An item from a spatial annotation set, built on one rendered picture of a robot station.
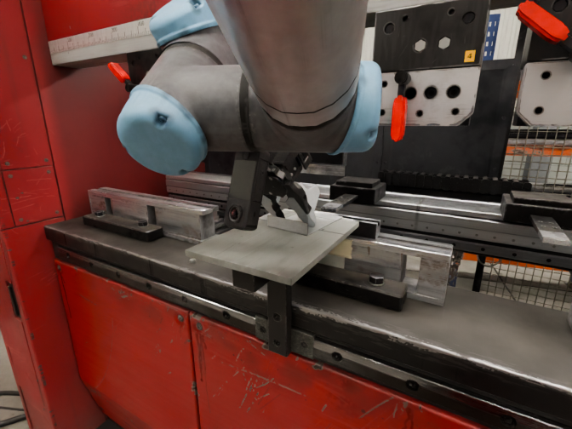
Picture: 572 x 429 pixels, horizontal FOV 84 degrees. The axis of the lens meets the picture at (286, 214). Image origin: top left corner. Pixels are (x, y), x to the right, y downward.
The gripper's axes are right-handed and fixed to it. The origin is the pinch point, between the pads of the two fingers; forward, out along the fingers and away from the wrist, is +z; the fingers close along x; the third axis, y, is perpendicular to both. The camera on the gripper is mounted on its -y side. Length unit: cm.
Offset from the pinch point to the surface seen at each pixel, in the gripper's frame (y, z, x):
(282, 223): -1.6, -1.6, 1.0
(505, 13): 435, 184, 13
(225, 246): -10.9, -7.8, 3.4
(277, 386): -24.4, 23.0, 0.9
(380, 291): -3.5, 11.0, -15.0
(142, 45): 24, -24, 45
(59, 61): 20, -27, 81
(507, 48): 412, 214, 5
